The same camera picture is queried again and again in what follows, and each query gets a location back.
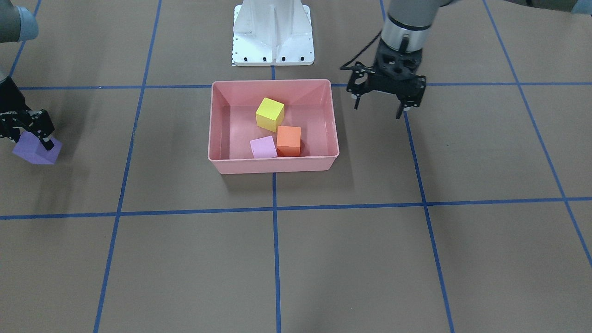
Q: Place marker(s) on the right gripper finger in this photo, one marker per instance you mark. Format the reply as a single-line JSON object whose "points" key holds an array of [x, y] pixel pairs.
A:
{"points": [[47, 142]]}

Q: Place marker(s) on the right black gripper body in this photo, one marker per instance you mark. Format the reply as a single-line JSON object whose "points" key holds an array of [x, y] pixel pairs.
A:
{"points": [[9, 102]]}

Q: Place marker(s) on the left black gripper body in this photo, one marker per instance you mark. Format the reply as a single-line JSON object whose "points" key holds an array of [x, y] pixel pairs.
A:
{"points": [[416, 91]]}

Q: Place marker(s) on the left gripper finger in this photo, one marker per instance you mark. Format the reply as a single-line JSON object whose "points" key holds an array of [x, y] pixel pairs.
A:
{"points": [[401, 108], [357, 101]]}

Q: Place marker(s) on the purple foam block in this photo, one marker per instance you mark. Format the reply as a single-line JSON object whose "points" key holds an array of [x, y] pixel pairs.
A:
{"points": [[31, 149]]}

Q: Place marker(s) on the orange foam block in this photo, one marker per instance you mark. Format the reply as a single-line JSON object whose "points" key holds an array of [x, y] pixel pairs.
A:
{"points": [[289, 141]]}

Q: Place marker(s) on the yellow foam block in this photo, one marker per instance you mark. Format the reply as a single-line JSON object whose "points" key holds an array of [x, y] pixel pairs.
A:
{"points": [[270, 114]]}

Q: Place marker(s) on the pink foam block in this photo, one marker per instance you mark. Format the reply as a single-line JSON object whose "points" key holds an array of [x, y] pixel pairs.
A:
{"points": [[263, 148]]}

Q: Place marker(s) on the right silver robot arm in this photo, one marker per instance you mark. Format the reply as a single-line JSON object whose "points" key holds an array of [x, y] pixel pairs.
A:
{"points": [[18, 24]]}

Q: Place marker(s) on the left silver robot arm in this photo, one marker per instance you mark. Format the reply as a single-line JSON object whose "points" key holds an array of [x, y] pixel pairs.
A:
{"points": [[409, 19]]}

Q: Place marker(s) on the pink plastic bin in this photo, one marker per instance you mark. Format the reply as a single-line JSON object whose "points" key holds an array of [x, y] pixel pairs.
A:
{"points": [[308, 104]]}

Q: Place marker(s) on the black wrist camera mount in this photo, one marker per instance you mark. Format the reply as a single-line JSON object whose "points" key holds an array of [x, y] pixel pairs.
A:
{"points": [[358, 67]]}

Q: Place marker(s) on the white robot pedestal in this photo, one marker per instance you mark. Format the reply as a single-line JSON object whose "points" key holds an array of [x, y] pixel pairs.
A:
{"points": [[272, 33]]}

